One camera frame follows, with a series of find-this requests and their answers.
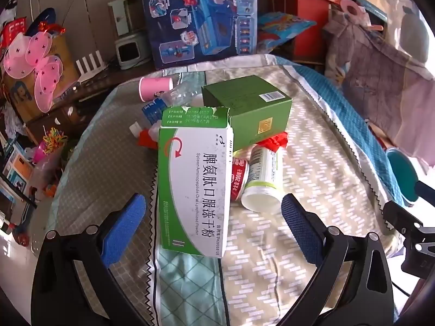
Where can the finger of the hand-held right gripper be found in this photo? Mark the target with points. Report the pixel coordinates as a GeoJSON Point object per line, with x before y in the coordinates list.
{"type": "Point", "coordinates": [426, 193]}
{"type": "Point", "coordinates": [402, 222]}

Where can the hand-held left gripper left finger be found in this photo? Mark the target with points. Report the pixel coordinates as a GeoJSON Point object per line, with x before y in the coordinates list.
{"type": "Point", "coordinates": [124, 231]}

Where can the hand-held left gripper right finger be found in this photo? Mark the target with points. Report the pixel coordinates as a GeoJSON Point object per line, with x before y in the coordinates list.
{"type": "Point", "coordinates": [300, 231]}

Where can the teal plastic basin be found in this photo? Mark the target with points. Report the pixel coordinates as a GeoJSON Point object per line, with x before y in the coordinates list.
{"type": "Point", "coordinates": [401, 176]}

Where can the white plastic canister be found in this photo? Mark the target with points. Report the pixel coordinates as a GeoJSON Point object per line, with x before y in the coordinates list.
{"type": "Point", "coordinates": [263, 176]}

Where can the red yogurt cup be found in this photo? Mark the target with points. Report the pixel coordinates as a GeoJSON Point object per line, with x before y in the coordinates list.
{"type": "Point", "coordinates": [239, 180]}

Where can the white green medicine box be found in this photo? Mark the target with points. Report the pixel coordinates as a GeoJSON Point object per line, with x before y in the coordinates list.
{"type": "Point", "coordinates": [193, 190]}

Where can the clear plastic bottle blue label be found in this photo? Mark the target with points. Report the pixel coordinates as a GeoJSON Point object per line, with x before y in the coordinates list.
{"type": "Point", "coordinates": [154, 108]}

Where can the green cardboard box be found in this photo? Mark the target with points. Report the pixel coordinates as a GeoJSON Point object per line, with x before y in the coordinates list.
{"type": "Point", "coordinates": [244, 108]}

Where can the patchwork quilt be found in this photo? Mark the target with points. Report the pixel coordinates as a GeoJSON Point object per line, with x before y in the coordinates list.
{"type": "Point", "coordinates": [306, 163]}

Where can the colourful rubber band toy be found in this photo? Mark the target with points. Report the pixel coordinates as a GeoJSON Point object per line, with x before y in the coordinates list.
{"type": "Point", "coordinates": [54, 139]}

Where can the lilac printed blanket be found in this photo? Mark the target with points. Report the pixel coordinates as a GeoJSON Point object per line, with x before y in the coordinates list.
{"type": "Point", "coordinates": [380, 81]}

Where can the toy packaging boxes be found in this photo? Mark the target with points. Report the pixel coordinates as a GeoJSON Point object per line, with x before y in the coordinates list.
{"type": "Point", "coordinates": [15, 173]}

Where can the dark wooden desk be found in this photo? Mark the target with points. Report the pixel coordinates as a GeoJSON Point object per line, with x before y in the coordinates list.
{"type": "Point", "coordinates": [68, 115]}

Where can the pink paper cup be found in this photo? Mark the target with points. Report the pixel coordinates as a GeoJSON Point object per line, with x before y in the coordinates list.
{"type": "Point", "coordinates": [154, 86]}

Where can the white picket rack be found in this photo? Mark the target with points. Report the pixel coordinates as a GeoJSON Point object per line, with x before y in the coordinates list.
{"type": "Point", "coordinates": [89, 62]}

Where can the white small retro appliance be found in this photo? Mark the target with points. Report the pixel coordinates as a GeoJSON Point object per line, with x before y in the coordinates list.
{"type": "Point", "coordinates": [129, 52]}

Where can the brown cartoon cardboard box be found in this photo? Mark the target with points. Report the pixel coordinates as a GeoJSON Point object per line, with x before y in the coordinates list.
{"type": "Point", "coordinates": [68, 61]}

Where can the pink butterfly wings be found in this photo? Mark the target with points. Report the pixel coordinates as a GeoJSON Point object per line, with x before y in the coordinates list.
{"type": "Point", "coordinates": [37, 64]}

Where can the colourful cartoon bag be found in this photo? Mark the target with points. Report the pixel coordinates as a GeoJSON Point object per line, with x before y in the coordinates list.
{"type": "Point", "coordinates": [282, 30]}

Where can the plain red box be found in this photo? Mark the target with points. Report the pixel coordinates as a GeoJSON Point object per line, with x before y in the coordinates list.
{"type": "Point", "coordinates": [311, 27]}

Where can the dark blue hat red bow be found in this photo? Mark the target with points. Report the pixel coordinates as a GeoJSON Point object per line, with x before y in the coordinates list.
{"type": "Point", "coordinates": [42, 18]}

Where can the large blue toy box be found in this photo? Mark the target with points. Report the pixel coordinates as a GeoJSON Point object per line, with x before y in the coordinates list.
{"type": "Point", "coordinates": [204, 17]}

